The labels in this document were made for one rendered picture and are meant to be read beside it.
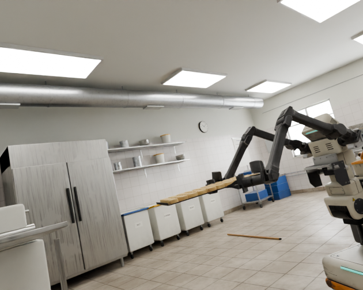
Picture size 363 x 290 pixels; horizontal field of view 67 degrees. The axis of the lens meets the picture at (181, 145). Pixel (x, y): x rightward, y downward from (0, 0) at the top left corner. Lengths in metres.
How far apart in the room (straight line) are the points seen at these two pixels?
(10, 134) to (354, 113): 7.48
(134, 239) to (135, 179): 1.39
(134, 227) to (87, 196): 1.08
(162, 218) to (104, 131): 2.08
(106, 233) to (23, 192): 1.30
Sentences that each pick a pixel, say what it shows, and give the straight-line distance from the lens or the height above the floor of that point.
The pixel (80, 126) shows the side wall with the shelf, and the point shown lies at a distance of 5.64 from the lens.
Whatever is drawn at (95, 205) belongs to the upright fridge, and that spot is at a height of 1.02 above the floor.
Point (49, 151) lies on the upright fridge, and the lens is 4.42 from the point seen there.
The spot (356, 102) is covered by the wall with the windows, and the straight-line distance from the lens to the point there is 8.12.
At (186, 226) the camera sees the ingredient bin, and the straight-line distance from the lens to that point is 5.71.
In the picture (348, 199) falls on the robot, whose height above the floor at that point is 0.72.
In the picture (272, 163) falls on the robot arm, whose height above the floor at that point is 1.06.
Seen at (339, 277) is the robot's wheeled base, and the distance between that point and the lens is 2.46.
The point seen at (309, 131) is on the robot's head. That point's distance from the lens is 2.19.
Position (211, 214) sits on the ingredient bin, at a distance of 6.21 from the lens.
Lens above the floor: 1.07
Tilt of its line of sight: 7 degrees up
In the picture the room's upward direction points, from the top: 13 degrees counter-clockwise
